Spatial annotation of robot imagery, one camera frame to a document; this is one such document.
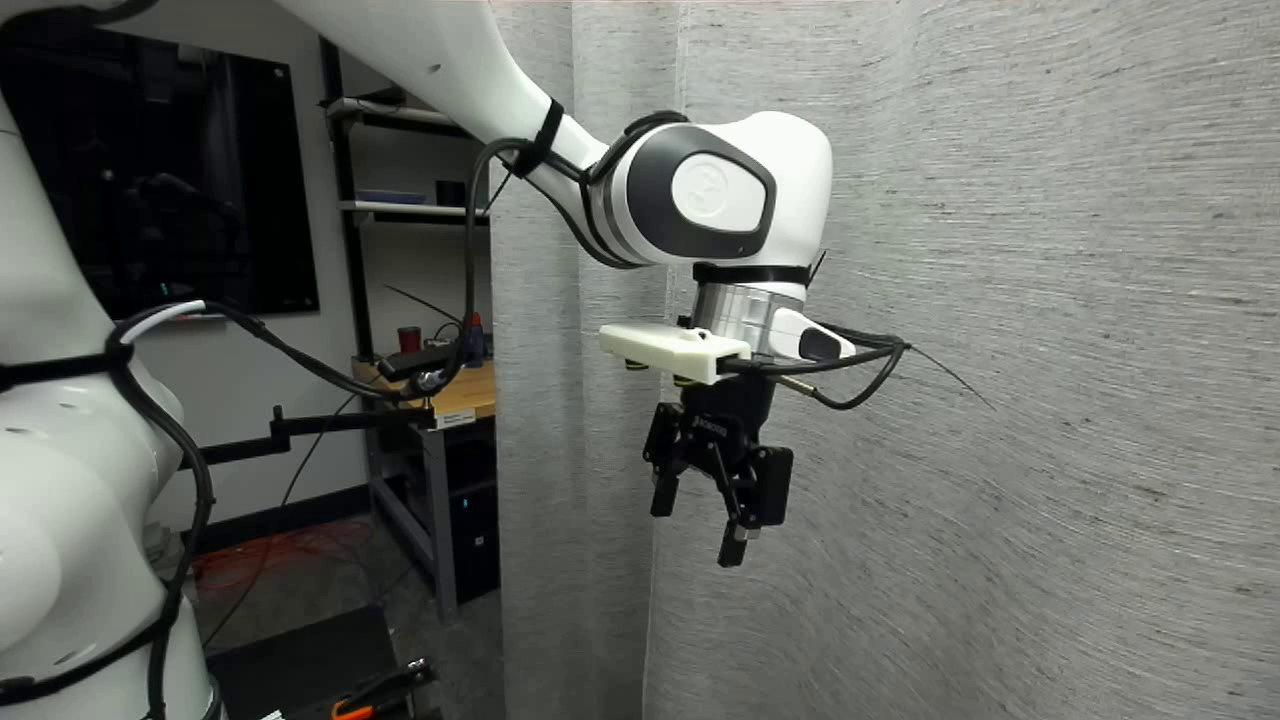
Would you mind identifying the black wall monitor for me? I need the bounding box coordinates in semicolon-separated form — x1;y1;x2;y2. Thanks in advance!
0;26;320;317

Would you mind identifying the metal shelving unit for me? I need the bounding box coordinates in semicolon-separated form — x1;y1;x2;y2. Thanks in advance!
320;40;483;359

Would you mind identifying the black base cable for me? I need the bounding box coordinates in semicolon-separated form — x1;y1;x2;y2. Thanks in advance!
0;296;404;720

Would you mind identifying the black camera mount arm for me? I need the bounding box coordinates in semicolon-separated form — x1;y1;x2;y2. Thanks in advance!
200;407;434;463

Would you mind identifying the white robot base body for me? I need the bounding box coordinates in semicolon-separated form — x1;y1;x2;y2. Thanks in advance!
0;106;175;685

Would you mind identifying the wooden top workbench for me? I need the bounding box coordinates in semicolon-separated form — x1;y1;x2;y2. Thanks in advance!
373;366;500;617

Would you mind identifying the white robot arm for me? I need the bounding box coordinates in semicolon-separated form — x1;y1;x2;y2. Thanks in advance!
280;0;866;570

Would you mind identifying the grey fabric curtain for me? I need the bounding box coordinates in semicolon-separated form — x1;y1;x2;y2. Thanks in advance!
492;0;1280;720

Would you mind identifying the black floor box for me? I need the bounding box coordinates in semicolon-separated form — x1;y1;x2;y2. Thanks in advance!
210;607;434;720

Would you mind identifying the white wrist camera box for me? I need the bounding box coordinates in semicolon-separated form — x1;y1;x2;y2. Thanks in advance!
598;325;747;385

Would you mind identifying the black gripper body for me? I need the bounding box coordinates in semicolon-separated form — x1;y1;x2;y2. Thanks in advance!
644;371;791;526

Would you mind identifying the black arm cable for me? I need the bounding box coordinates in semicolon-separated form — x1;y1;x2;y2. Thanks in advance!
461;98;993;412

